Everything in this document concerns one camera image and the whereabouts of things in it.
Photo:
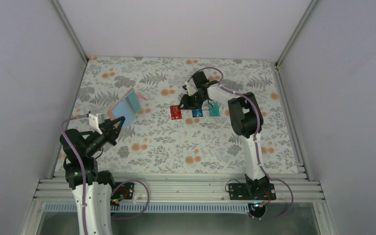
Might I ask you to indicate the teal credit card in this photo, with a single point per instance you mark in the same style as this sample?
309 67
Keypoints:
213 109

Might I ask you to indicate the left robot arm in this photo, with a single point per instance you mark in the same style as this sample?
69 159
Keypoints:
90 187

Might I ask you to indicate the aluminium rail frame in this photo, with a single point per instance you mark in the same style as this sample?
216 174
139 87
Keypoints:
187 187

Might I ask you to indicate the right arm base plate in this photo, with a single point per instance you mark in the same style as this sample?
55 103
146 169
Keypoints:
240 192

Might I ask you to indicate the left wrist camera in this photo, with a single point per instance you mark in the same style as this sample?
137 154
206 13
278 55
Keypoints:
95 120

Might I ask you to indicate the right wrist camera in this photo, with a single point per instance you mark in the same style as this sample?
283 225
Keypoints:
189 88

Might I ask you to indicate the red credit card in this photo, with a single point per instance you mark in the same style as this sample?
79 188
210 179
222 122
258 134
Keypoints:
175 112

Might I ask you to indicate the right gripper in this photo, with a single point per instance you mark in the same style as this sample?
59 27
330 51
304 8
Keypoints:
188 105

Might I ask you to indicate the blue credit card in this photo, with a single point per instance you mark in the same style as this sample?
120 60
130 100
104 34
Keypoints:
197 113

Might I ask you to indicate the floral table mat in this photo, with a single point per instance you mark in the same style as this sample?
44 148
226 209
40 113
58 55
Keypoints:
156 143

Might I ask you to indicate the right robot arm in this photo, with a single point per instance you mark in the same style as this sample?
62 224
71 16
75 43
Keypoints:
245 117

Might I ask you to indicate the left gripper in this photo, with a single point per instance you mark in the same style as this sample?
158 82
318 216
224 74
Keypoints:
108 129

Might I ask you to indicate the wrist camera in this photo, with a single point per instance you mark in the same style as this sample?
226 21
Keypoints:
95 120
189 88

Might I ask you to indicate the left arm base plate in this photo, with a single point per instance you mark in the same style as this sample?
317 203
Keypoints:
124 192

